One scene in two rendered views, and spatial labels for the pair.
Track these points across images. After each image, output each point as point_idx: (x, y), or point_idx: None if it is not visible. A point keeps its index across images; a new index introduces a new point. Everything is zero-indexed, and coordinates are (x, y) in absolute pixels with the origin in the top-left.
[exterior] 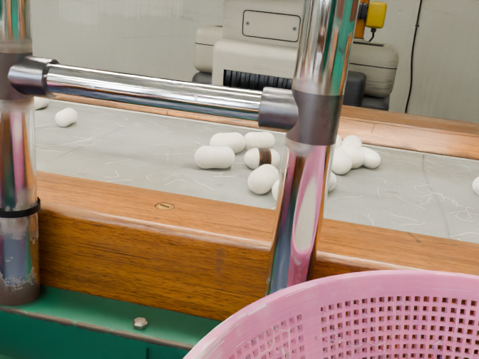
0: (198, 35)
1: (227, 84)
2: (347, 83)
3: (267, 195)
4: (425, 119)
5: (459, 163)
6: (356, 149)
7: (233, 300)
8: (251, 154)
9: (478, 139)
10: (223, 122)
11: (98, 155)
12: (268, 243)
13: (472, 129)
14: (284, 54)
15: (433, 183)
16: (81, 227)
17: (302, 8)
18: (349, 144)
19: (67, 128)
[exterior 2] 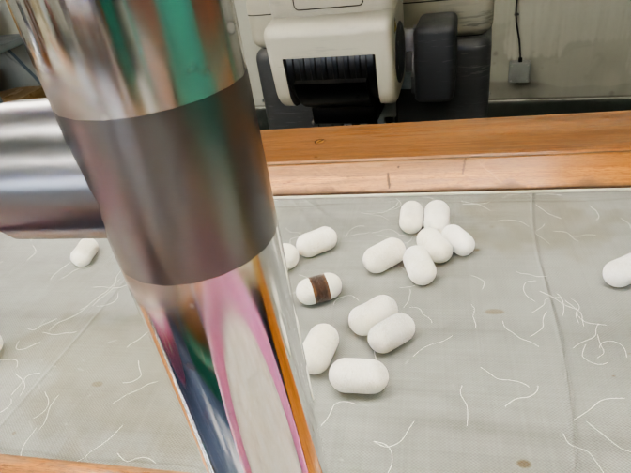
0: (249, 5)
1: (291, 75)
2: (434, 36)
3: (327, 371)
4: (532, 125)
5: (582, 202)
6: (440, 238)
7: None
8: (303, 292)
9: (607, 155)
10: (276, 192)
11: (120, 327)
12: None
13: (597, 135)
14: (349, 26)
15: (549, 268)
16: None
17: None
18: (431, 228)
19: (88, 267)
